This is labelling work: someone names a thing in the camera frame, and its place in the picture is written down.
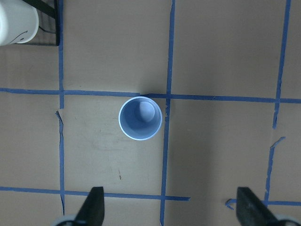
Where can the blue plastic cup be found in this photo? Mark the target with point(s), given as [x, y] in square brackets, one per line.
[140, 118]

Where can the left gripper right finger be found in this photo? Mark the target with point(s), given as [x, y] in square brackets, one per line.
[250, 211]

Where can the white mug right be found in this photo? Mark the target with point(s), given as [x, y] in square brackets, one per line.
[19, 22]

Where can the black wire mug rack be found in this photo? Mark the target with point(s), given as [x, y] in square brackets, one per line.
[48, 33]

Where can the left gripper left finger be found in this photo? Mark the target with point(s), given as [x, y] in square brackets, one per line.
[91, 212]

